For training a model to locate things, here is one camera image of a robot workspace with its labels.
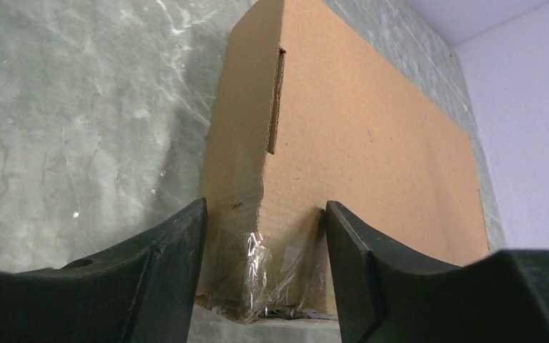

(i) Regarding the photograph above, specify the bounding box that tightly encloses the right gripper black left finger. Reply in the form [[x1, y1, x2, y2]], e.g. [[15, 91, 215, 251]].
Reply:
[[0, 198, 208, 342]]

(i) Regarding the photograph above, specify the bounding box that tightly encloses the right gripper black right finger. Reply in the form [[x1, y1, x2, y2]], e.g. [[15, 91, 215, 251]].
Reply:
[[325, 201, 549, 342]]

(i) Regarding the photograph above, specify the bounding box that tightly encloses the brown cardboard express box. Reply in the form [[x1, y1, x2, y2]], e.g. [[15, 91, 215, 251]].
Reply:
[[197, 1, 490, 322]]

